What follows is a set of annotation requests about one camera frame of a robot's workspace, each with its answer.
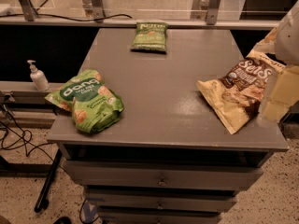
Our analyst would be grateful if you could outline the black floor cables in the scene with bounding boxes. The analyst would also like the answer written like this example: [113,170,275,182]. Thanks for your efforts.
[0,91,64,173]

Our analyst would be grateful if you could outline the drawer with knob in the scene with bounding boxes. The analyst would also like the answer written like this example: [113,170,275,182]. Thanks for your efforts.
[85,189,236,213]
[64,161,263,190]

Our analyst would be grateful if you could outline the green jalapeno chip bag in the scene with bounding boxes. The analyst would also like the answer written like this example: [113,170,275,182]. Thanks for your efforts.
[132,22,168,52]

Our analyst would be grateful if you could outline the brown and cream chip bag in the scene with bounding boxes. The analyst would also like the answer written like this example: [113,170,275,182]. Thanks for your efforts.
[196,50,285,134]

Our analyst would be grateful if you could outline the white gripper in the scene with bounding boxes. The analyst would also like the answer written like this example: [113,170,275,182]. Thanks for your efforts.
[260,1,299,123]

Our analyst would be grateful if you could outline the top drawer with knob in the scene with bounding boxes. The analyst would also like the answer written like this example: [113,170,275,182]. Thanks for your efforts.
[64,161,263,190]

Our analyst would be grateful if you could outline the black cable on ledge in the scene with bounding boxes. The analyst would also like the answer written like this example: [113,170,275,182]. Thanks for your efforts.
[0,12,134,22]

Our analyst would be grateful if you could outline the middle drawer with knob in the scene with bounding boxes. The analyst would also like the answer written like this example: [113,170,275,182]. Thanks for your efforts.
[85,189,236,213]

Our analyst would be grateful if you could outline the green dang chips bag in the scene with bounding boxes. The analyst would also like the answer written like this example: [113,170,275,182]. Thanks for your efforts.
[45,69,124,133]

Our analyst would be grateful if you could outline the white pump dispenser bottle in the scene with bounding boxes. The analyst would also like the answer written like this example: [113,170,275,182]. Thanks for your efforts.
[27,60,50,91]

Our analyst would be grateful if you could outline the black metal stand leg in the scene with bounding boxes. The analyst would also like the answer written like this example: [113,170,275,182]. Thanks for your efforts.
[34,150,62,213]

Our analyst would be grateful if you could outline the grey drawer cabinet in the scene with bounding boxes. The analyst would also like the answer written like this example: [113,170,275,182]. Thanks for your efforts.
[49,28,288,224]

